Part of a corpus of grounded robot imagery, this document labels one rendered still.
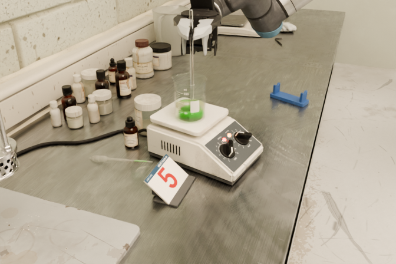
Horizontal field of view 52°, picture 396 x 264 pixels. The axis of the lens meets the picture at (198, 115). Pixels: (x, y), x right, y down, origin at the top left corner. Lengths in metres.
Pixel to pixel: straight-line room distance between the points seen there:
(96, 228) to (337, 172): 0.45
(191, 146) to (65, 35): 0.56
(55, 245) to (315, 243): 0.39
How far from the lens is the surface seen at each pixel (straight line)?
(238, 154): 0.77
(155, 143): 0.81
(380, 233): 0.72
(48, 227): 0.69
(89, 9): 1.25
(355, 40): 2.23
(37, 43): 1.09
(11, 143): 0.59
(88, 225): 0.68
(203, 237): 0.65
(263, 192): 0.75
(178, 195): 0.72
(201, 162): 0.76
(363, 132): 0.99
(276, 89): 1.11
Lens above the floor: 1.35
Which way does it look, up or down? 27 degrees down
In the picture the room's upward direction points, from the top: straight up
